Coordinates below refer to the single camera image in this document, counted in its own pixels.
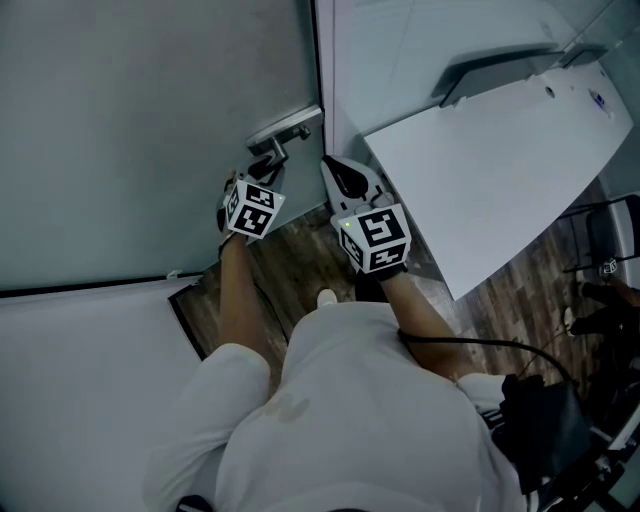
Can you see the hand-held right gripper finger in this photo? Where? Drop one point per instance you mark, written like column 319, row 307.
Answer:
column 367, row 182
column 336, row 190

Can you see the white desk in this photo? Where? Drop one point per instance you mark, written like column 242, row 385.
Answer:
column 490, row 190

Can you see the person's left forearm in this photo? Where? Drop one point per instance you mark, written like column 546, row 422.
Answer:
column 240, row 300

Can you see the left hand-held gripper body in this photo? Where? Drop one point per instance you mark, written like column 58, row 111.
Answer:
column 252, row 210

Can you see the person's white shoe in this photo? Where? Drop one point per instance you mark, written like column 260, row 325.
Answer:
column 326, row 298

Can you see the person's black trousers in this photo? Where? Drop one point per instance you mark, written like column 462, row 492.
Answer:
column 370, row 292

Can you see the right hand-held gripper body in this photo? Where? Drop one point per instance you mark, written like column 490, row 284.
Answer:
column 380, row 235

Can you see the black folding chair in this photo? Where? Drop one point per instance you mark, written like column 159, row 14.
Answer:
column 600, row 230

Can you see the black bag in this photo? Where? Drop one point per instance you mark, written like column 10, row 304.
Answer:
column 545, row 430

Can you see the frosted glass door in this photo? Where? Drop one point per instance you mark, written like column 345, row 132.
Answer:
column 125, row 125

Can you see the person's white T-shirt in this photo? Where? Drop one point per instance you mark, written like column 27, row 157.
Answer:
column 350, row 425

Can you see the small blue white card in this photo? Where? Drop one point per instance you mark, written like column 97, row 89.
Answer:
column 597, row 97

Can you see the black baseboard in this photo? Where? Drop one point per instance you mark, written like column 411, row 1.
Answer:
column 186, row 327

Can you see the person's right forearm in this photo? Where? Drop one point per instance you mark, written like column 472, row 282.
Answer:
column 425, row 330

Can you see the person's left hand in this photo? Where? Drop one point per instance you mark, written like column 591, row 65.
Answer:
column 231, row 181

